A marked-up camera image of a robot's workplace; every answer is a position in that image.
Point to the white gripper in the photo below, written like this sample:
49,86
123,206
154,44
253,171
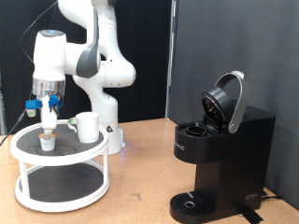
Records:
48,116

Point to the white coffee pod orange lid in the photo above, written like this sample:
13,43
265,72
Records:
47,143

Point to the black Keurig coffee machine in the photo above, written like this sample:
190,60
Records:
230,161

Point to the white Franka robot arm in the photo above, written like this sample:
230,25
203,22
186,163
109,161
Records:
106,74

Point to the white two-tier turntable stand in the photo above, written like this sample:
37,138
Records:
59,159

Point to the wrist camera blue mount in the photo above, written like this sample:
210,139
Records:
32,105

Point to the grey metal frame bar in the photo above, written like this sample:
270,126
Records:
1,118

